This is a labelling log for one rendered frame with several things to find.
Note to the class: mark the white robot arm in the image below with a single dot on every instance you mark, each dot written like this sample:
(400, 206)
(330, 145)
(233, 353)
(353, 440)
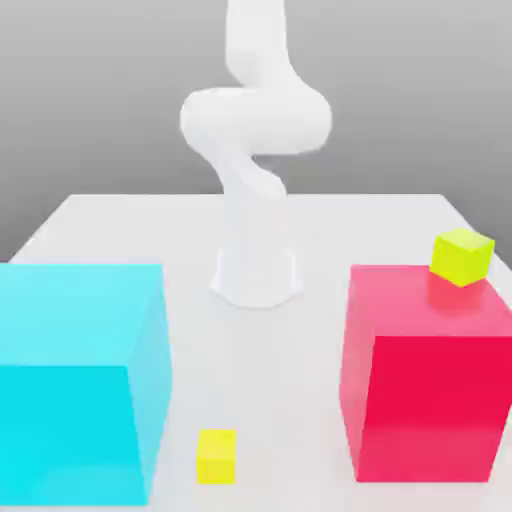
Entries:
(256, 120)

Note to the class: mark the small lime cube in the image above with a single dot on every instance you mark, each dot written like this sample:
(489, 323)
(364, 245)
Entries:
(460, 258)

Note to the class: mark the small yellow cube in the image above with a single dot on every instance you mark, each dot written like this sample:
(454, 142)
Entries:
(216, 458)

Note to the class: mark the large cyan box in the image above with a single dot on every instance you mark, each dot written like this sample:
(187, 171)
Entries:
(72, 360)

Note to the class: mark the large red box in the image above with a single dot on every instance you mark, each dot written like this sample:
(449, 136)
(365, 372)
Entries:
(432, 384)

